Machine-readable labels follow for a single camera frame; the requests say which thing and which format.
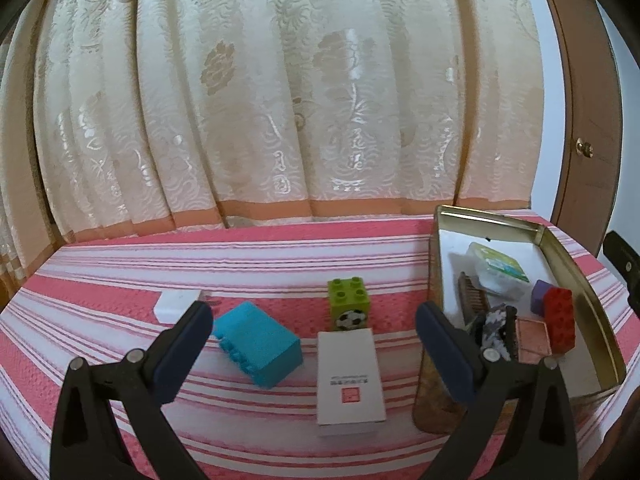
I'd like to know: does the white charger plug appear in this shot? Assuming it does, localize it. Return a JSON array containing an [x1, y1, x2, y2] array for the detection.
[[153, 289, 205, 325]]

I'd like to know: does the red toy brick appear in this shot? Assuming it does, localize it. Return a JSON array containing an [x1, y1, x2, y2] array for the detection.
[[542, 287, 576, 354]]

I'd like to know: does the teal toy brick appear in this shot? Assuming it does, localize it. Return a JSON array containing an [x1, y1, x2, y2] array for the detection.
[[213, 301, 303, 389]]

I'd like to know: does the purple foam block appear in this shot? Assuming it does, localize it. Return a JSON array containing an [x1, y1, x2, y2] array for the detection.
[[530, 280, 554, 318]]

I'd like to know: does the rose gold compact case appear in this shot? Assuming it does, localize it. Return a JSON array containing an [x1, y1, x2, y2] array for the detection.
[[515, 318, 552, 364]]

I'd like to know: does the green floss pick box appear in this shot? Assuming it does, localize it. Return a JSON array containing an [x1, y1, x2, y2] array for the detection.
[[466, 242, 530, 300]]

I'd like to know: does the brown wooden comb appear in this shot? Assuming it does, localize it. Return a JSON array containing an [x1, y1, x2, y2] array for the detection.
[[458, 272, 490, 325]]

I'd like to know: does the white card box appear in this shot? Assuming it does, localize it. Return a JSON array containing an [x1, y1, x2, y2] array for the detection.
[[317, 328, 386, 437]]

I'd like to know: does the green football toy brick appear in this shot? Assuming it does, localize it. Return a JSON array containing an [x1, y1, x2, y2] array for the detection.
[[328, 276, 371, 332]]

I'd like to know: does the gold metal tin tray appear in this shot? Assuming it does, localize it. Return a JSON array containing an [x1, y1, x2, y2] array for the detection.
[[427, 206, 627, 422]]

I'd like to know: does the brass door knob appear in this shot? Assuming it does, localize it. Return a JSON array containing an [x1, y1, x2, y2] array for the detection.
[[575, 138, 594, 158]]

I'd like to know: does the pink striped tablecloth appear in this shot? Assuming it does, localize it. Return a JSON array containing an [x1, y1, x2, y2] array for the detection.
[[1, 211, 639, 479]]

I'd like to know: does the brown wooden door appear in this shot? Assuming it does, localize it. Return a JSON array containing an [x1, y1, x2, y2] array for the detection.
[[547, 0, 623, 255]]

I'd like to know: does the cream floral curtain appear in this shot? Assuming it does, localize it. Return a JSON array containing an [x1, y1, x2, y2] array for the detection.
[[1, 0, 544, 292]]

